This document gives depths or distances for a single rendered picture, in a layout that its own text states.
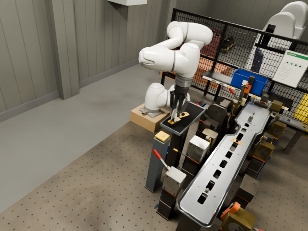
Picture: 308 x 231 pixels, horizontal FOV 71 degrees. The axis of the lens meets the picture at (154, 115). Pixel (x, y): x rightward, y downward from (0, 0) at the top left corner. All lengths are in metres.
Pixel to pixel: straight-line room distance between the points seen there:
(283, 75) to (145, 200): 1.74
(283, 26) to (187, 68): 4.56
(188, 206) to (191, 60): 0.70
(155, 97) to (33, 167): 1.54
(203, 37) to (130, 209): 1.22
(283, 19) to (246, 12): 2.74
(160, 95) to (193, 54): 0.88
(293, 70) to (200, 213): 1.70
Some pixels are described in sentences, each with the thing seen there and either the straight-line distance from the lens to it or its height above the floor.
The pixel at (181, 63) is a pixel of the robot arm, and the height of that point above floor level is 1.57.
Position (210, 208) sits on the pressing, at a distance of 1.18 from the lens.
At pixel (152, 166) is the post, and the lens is 1.35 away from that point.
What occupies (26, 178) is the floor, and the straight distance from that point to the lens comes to 2.61.
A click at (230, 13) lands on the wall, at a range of 8.21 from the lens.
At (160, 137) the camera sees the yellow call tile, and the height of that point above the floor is 1.16.
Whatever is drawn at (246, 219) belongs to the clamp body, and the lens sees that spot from 1.14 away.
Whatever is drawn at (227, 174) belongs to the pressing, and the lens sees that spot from 1.36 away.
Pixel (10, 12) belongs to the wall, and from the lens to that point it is 3.09.
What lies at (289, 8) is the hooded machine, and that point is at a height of 1.49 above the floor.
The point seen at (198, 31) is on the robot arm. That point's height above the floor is 1.59.
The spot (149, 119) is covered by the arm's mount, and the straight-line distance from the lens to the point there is 1.89.
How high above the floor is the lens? 1.93
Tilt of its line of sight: 35 degrees down
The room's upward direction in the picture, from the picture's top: 9 degrees clockwise
